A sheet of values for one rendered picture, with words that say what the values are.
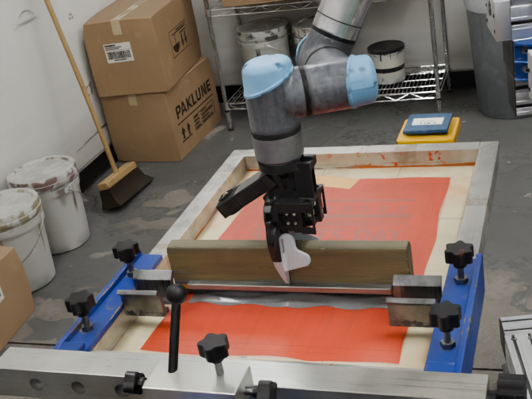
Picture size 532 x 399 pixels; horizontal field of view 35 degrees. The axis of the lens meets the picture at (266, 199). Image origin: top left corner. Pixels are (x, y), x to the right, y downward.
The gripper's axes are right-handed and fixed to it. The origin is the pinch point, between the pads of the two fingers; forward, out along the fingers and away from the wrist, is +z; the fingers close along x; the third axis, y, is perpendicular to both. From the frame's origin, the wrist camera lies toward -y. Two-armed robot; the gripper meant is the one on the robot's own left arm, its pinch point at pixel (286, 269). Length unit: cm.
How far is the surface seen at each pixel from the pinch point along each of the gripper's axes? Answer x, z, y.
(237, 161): 47, 1, -25
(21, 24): 225, 9, -199
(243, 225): 24.3, 5.1, -16.8
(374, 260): -1.5, -3.1, 15.2
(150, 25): 270, 26, -156
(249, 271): -1.4, -0.2, -5.8
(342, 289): -2.7, 1.6, 9.9
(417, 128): 66, 3, 11
